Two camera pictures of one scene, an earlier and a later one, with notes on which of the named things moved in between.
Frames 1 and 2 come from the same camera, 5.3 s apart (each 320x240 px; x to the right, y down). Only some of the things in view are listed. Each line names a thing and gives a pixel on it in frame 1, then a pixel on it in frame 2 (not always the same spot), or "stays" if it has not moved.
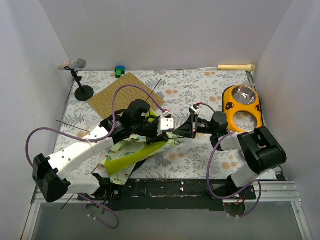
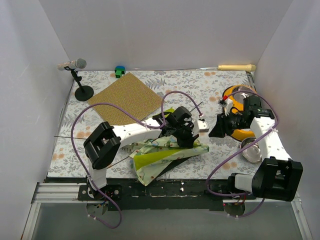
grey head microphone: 79,63 stays
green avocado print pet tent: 128,153 to 152,159
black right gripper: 195,126 to 223,124
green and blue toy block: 119,70 stays
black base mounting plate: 171,194 stays
